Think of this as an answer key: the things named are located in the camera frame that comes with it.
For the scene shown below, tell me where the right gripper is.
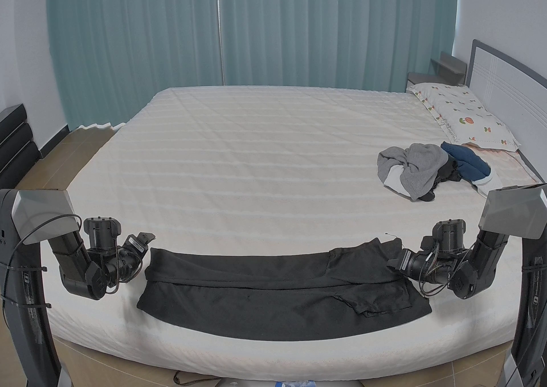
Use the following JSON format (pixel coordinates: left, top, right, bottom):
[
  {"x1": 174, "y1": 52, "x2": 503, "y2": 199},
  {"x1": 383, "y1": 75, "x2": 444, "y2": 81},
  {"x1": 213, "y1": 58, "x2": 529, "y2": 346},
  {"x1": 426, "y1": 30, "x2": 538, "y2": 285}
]
[{"x1": 386, "y1": 248, "x2": 432, "y2": 284}]

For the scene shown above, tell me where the black chest of drawers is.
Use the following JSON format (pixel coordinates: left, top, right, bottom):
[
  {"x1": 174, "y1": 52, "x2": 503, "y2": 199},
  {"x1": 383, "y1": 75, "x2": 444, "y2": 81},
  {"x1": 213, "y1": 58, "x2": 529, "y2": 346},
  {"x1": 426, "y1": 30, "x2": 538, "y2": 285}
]
[{"x1": 0, "y1": 104, "x2": 42, "y2": 190}]

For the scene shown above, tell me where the grey bedside table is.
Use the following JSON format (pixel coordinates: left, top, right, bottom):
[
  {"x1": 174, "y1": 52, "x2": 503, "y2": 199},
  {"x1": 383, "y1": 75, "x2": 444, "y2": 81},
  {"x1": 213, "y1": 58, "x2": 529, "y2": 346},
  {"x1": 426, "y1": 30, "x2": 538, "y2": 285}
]
[{"x1": 407, "y1": 51, "x2": 467, "y2": 93}]

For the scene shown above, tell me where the pile of clothes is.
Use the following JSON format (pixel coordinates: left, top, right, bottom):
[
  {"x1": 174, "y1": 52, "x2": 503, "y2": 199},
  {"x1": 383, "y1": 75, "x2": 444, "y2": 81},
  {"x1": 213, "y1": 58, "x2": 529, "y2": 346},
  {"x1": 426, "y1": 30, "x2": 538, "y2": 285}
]
[{"x1": 377, "y1": 142, "x2": 501, "y2": 202}]

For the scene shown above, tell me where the bed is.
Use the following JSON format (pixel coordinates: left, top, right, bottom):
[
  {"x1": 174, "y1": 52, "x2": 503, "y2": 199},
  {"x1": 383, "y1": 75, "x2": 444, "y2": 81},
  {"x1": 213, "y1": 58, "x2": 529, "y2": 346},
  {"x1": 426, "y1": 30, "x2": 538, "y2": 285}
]
[{"x1": 39, "y1": 38, "x2": 547, "y2": 377}]

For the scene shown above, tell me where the blue-green curtain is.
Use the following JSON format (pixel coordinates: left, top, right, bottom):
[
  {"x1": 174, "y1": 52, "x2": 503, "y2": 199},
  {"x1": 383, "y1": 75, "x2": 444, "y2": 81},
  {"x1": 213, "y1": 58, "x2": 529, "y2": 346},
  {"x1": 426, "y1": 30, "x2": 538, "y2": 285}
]
[
  {"x1": 218, "y1": 0, "x2": 458, "y2": 93},
  {"x1": 46, "y1": 0, "x2": 223, "y2": 130}
]

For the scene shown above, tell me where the black cable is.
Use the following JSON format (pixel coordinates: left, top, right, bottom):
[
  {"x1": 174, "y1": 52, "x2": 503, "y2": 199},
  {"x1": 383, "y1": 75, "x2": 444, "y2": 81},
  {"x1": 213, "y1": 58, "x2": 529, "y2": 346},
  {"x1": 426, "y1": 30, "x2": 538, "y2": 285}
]
[
  {"x1": 173, "y1": 370, "x2": 202, "y2": 387},
  {"x1": 0, "y1": 214, "x2": 83, "y2": 296}
]

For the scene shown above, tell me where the white printed pillow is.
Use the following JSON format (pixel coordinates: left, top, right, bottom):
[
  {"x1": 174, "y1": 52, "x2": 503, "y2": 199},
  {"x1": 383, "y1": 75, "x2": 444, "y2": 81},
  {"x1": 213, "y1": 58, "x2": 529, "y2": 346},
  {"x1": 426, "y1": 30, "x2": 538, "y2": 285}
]
[{"x1": 406, "y1": 82, "x2": 521, "y2": 151}]

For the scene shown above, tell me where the black T-shirt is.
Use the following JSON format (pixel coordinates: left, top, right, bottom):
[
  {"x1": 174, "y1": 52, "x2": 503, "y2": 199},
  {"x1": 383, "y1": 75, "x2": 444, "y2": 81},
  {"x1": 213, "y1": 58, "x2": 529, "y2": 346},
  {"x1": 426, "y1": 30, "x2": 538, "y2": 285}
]
[{"x1": 137, "y1": 232, "x2": 432, "y2": 341}]

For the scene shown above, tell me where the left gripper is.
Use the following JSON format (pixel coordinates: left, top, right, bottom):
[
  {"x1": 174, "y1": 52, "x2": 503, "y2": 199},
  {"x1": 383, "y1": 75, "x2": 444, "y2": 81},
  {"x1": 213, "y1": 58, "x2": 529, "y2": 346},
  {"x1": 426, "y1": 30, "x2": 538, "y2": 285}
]
[{"x1": 113, "y1": 231, "x2": 156, "y2": 284}]

